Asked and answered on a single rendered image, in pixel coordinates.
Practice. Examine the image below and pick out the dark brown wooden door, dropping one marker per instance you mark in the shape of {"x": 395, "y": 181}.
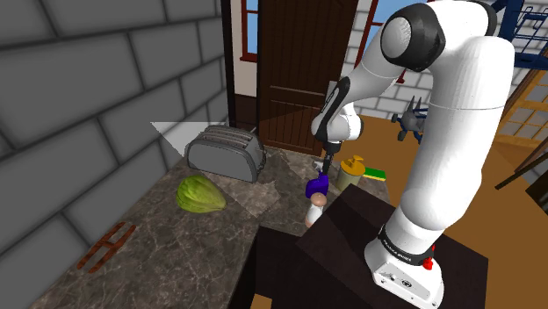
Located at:
{"x": 299, "y": 72}

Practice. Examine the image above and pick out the blue metal rack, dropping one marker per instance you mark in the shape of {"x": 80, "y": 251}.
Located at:
{"x": 524, "y": 30}

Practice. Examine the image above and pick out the white brown-capped bottle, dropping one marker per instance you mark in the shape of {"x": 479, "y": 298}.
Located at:
{"x": 315, "y": 209}

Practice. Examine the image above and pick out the red framed window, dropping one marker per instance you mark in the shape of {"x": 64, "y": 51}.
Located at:
{"x": 249, "y": 30}

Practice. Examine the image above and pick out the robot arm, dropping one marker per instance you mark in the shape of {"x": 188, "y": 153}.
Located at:
{"x": 454, "y": 128}

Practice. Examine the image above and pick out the dark robot stand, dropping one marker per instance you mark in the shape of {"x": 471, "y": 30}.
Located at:
{"x": 342, "y": 261}

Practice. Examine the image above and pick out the blue grey wheeled toy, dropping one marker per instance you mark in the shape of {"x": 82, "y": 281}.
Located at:
{"x": 410, "y": 120}

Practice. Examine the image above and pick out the grey four-slot toaster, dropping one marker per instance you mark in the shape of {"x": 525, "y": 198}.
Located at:
{"x": 227, "y": 156}

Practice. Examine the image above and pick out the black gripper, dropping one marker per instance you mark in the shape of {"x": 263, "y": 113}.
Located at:
{"x": 327, "y": 161}

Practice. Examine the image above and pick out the blue purple cup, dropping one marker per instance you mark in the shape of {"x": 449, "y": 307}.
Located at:
{"x": 316, "y": 187}

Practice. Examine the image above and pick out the wooden glass-pane cabinet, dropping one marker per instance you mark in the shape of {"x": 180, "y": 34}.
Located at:
{"x": 524, "y": 111}

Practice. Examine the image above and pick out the green yellow sponge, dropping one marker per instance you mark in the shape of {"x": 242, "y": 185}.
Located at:
{"x": 375, "y": 173}

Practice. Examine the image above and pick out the olive yellow-pump soap dispenser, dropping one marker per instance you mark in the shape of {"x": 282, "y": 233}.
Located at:
{"x": 351, "y": 173}

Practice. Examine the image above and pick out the green cabbage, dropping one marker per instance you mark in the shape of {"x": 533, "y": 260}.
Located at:
{"x": 199, "y": 194}

